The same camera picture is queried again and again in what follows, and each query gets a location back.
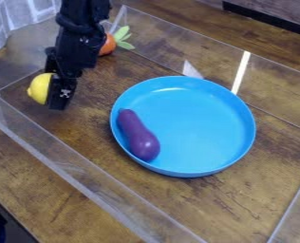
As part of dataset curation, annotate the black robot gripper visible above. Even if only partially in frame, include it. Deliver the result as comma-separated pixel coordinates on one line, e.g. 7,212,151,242
44,27,107,110

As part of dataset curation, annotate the yellow toy lemon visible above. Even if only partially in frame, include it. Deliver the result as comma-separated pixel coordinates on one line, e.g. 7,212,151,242
27,73,52,104

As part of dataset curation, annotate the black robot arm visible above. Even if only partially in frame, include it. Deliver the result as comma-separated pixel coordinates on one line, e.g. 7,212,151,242
44,0,112,110

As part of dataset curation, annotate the blue round plastic tray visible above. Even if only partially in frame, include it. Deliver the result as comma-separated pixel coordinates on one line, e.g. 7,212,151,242
110,76,256,178

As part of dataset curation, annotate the orange toy carrot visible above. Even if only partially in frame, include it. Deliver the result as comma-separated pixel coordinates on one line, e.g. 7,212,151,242
97,26,135,57

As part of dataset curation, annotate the white grid curtain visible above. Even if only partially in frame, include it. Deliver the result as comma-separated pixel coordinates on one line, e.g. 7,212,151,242
0,0,61,48

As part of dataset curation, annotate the purple toy eggplant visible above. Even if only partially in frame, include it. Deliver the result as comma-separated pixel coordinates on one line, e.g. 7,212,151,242
116,109,160,161

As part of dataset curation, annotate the clear acrylic enclosure wall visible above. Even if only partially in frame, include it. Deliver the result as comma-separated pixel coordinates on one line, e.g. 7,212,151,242
0,0,300,243

